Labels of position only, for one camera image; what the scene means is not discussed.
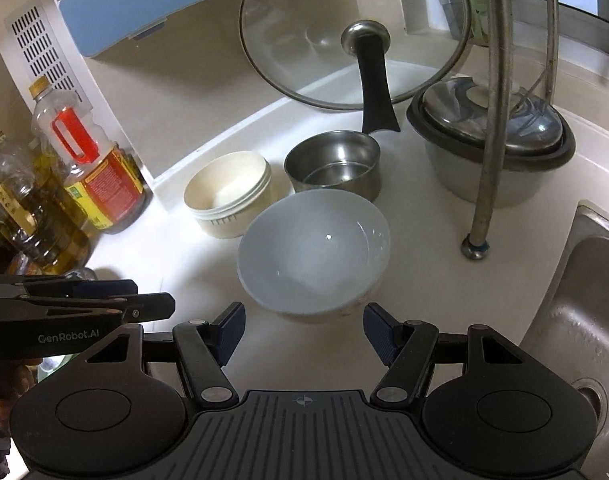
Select person's left hand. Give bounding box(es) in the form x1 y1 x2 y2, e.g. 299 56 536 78
0 358 44 422

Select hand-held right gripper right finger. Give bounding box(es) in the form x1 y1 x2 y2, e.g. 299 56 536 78
363 302 535 408

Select steel sink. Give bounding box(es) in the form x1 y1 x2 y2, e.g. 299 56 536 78
517 200 609 480

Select white floral bowl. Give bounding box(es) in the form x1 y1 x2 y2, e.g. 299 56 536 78
236 189 391 325

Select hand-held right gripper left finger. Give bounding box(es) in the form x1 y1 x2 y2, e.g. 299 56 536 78
74 302 248 408

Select glass pot lid black handle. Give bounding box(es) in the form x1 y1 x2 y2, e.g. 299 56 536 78
239 0 473 134

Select red-handled sauce bottle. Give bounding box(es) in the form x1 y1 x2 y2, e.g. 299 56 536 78
29 75 148 234

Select steel pot lid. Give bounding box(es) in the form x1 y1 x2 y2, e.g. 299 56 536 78
407 76 578 171

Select steel pot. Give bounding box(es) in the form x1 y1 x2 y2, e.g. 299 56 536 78
423 142 561 209

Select beige round bowl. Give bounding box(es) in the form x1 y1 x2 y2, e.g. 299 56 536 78
183 151 274 239

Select small steel saucepan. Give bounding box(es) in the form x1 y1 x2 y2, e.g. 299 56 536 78
283 130 382 202

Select large oil bottle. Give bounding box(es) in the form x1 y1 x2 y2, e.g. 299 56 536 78
0 132 94 274

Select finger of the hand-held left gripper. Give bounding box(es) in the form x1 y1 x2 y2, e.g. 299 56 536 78
23 278 139 302
17 292 177 324

